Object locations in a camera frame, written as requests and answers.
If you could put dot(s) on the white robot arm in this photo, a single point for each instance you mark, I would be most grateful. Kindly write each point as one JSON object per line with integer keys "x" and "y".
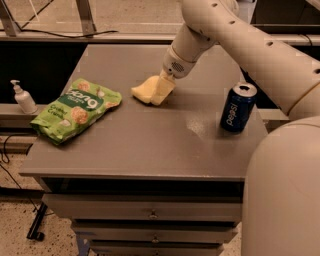
{"x": 281, "y": 205}

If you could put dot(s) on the yellow sponge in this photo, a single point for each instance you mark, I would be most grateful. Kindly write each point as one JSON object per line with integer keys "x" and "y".
{"x": 145, "y": 91}

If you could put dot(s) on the green snack bag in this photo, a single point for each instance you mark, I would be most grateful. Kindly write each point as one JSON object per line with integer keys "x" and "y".
{"x": 74, "y": 111}

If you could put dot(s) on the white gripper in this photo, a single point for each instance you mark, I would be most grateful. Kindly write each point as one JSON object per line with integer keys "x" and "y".
{"x": 175, "y": 65}

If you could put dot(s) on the grey drawer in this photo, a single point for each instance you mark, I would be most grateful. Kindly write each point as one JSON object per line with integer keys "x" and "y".
{"x": 156, "y": 231}
{"x": 148, "y": 249}
{"x": 102, "y": 207}

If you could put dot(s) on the blue pepsi can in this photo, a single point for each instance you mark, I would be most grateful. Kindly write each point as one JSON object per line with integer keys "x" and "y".
{"x": 238, "y": 107}

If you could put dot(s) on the black metal floor stand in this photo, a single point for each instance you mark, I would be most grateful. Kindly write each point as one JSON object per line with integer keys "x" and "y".
{"x": 34, "y": 233}

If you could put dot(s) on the middle grey drawer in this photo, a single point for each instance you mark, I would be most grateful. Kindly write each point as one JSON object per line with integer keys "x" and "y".
{"x": 156, "y": 231}

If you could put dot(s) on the bottom grey drawer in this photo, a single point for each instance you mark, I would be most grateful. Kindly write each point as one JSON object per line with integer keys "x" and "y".
{"x": 148, "y": 249}

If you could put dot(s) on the white pump bottle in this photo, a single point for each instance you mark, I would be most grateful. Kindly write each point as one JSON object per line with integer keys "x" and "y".
{"x": 23, "y": 98}

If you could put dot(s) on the grey drawer cabinet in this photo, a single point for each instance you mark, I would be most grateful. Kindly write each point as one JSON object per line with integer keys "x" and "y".
{"x": 176, "y": 150}

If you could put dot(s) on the top grey drawer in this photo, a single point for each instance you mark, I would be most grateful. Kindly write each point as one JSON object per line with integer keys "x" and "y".
{"x": 102, "y": 207}

